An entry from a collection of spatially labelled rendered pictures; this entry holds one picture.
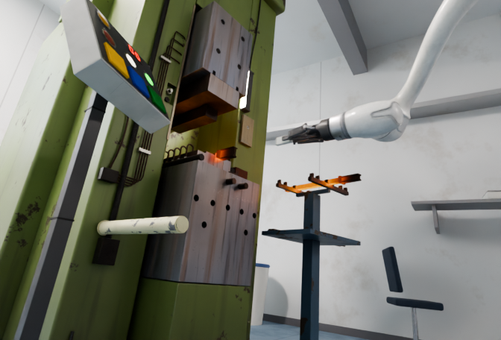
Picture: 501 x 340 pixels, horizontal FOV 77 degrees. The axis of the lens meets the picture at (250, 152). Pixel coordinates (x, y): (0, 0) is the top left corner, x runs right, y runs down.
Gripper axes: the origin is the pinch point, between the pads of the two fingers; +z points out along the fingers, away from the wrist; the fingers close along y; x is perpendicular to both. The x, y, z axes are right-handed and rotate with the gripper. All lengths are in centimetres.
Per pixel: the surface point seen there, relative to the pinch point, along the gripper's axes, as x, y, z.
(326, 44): 274, 250, 116
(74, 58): -3, -71, 13
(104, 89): -7, -62, 14
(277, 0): 133, 42, 43
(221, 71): 41, -6, 35
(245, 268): -46, 18, 29
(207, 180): -15.3, -9.8, 29.0
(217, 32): 60, -12, 35
